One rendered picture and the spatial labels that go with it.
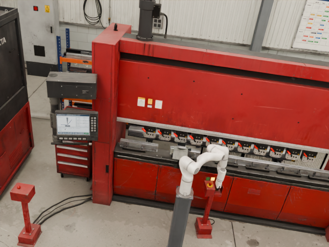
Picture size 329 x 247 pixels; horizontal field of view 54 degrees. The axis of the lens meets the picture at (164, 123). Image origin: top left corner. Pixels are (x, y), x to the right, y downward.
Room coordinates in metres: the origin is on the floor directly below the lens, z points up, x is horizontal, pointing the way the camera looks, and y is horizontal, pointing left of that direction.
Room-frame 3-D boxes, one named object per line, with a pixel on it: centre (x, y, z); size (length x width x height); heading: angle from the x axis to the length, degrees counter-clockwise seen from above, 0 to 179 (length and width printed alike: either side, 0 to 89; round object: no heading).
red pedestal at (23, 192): (2.60, 1.44, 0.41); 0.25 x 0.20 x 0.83; 177
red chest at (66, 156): (3.91, 1.23, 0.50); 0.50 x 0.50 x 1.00; 87
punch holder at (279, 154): (3.42, -1.43, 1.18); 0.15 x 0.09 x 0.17; 87
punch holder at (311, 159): (3.40, -1.83, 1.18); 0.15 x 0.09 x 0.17; 87
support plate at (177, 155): (3.34, -0.25, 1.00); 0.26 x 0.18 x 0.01; 177
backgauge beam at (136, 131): (3.77, -0.67, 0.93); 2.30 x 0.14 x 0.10; 87
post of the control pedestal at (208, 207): (3.08, -0.69, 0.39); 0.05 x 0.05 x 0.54; 8
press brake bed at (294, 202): (3.41, -0.90, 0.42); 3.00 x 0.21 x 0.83; 87
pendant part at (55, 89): (3.13, 1.02, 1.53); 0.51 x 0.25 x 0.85; 101
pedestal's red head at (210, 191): (3.08, -0.69, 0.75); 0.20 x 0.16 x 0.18; 98
